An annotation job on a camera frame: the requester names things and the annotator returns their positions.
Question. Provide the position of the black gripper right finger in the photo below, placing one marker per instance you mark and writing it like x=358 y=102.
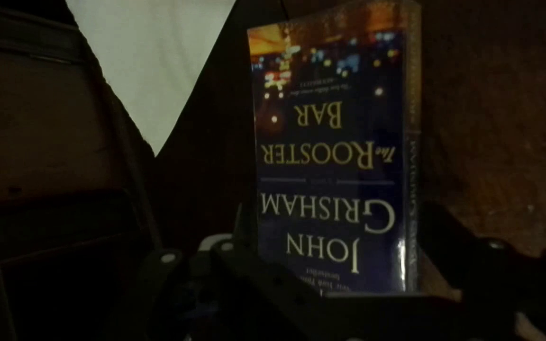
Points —
x=521 y=290

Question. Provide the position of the dark wooden secretary desk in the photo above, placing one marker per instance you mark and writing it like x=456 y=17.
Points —
x=507 y=113

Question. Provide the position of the white paper sheet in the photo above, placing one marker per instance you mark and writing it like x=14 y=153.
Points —
x=153 y=57

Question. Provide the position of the blue John Grisham paperback book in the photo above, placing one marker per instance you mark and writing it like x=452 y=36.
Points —
x=331 y=157

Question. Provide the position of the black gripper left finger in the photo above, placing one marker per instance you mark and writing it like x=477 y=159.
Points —
x=160 y=295

